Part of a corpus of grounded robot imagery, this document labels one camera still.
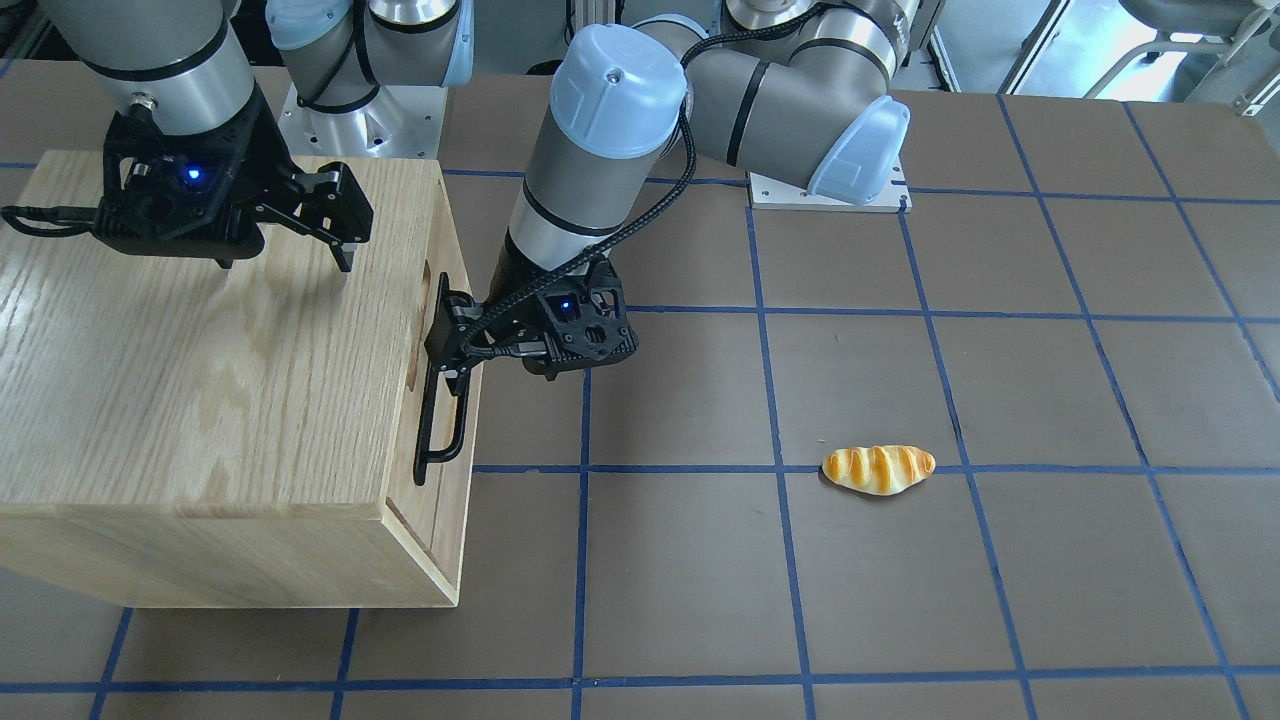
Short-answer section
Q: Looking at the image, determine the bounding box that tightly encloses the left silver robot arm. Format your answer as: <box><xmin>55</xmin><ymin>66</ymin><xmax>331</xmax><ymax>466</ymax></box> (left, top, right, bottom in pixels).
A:
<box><xmin>425</xmin><ymin>1</ymin><xmax>916</xmax><ymax>395</ymax></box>

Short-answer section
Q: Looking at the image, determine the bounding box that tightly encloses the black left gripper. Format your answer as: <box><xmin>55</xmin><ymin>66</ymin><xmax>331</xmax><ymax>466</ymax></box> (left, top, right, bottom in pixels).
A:
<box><xmin>424</xmin><ymin>258</ymin><xmax>639</xmax><ymax>397</ymax></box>

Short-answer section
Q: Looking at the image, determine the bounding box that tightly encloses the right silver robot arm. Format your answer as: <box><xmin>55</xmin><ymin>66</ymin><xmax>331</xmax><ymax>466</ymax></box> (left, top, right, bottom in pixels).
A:
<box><xmin>4</xmin><ymin>1</ymin><xmax>374</xmax><ymax>273</ymax></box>

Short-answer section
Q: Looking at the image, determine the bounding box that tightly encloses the light wooden drawer cabinet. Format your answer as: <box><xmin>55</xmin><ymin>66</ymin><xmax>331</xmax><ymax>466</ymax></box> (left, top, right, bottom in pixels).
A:
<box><xmin>1</xmin><ymin>158</ymin><xmax>443</xmax><ymax>609</ymax></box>

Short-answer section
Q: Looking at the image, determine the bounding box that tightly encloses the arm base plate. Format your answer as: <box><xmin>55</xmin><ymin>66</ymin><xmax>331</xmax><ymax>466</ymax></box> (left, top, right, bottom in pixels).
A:
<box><xmin>278</xmin><ymin>86</ymin><xmax>451</xmax><ymax>159</ymax></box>
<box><xmin>746</xmin><ymin>155</ymin><xmax>913</xmax><ymax>213</ymax></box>

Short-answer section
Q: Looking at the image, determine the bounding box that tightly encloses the wooden drawer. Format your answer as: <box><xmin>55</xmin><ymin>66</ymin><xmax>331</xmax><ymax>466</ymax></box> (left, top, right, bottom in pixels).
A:
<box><xmin>384</xmin><ymin>161</ymin><xmax>483</xmax><ymax>609</ymax></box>

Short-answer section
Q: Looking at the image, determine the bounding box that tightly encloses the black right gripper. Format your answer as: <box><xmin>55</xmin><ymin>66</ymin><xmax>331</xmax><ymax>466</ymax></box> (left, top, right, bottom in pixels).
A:
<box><xmin>91</xmin><ymin>97</ymin><xmax>374</xmax><ymax>273</ymax></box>

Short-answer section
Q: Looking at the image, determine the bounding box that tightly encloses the black drawer handle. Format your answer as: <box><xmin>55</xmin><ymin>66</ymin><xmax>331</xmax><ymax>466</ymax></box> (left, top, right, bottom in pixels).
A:
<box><xmin>413</xmin><ymin>272</ymin><xmax>477</xmax><ymax>488</ymax></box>

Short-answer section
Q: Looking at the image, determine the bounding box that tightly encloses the toy bread roll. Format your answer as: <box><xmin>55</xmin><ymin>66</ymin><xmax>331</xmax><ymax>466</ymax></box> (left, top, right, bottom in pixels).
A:
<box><xmin>820</xmin><ymin>445</ymin><xmax>937</xmax><ymax>497</ymax></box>

